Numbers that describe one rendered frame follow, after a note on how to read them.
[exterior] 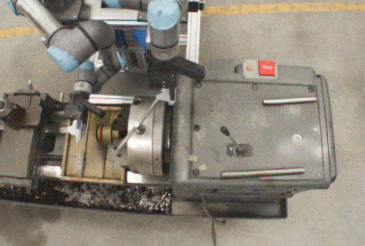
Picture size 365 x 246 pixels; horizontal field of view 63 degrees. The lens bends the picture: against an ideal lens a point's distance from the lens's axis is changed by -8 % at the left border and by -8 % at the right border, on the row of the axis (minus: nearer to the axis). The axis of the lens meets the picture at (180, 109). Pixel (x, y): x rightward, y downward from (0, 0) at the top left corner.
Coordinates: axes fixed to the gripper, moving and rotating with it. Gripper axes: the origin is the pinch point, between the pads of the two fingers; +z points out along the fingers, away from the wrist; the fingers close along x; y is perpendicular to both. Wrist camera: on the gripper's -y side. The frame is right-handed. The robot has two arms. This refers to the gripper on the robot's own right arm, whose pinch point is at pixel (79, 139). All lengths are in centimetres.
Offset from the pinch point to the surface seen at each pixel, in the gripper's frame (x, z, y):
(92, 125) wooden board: -19.5, -12.2, 2.2
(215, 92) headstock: 17, -15, -54
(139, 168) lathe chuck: 5.3, 11.3, -26.8
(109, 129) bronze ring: 3.8, -3.8, -13.1
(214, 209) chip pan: -56, 22, -59
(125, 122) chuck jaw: 6.4, -6.1, -20.0
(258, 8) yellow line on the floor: -108, -154, -101
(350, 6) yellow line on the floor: -109, -165, -193
